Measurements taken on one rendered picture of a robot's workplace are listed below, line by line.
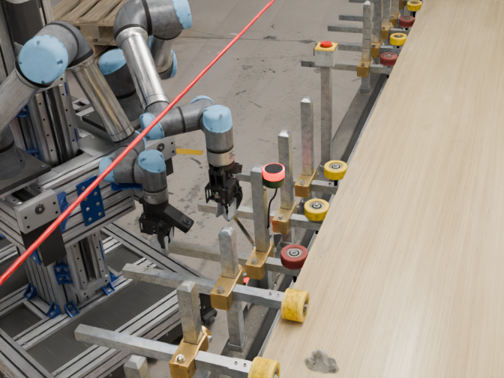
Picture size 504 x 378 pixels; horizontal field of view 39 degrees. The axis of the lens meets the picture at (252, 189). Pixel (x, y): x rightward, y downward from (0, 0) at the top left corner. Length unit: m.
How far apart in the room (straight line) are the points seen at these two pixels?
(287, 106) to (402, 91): 2.00
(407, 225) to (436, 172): 0.33
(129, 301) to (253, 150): 1.68
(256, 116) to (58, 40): 2.97
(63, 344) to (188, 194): 1.42
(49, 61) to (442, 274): 1.20
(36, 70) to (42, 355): 1.32
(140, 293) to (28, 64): 1.39
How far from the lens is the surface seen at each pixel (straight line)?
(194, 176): 4.20
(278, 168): 1.98
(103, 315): 3.02
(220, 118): 1.85
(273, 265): 2.12
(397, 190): 2.36
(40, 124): 2.54
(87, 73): 2.12
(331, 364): 1.76
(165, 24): 2.17
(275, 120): 4.75
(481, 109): 2.91
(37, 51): 1.96
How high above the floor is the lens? 2.19
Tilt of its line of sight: 33 degrees down
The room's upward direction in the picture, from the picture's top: 4 degrees counter-clockwise
